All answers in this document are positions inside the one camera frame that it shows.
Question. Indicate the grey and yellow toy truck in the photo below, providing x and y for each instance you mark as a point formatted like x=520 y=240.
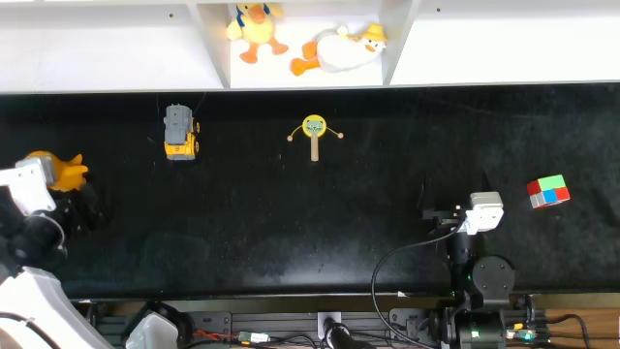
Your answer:
x=178 y=126

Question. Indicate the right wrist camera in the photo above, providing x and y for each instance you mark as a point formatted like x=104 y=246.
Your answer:
x=484 y=213

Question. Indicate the white plush duck yellow hat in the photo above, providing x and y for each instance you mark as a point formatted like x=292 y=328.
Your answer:
x=344 y=51

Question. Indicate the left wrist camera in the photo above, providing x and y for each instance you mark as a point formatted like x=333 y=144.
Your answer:
x=26 y=191

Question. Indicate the mounting rail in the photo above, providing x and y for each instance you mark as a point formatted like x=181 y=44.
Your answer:
x=290 y=327

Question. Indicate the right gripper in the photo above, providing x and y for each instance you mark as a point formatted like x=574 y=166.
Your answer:
x=443 y=217

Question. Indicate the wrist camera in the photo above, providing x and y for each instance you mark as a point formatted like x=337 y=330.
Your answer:
x=484 y=213
x=26 y=191

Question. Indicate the yellow rattle drum toy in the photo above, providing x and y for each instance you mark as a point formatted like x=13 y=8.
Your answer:
x=314 y=126

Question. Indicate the yellow rubber duck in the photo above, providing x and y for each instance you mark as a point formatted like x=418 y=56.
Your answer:
x=68 y=172

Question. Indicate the white shelf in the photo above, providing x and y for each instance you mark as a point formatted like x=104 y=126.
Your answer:
x=97 y=58

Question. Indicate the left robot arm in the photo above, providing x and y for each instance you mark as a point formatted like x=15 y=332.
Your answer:
x=34 y=305

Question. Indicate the many-coloured puzzle cube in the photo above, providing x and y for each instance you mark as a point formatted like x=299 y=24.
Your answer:
x=547 y=191

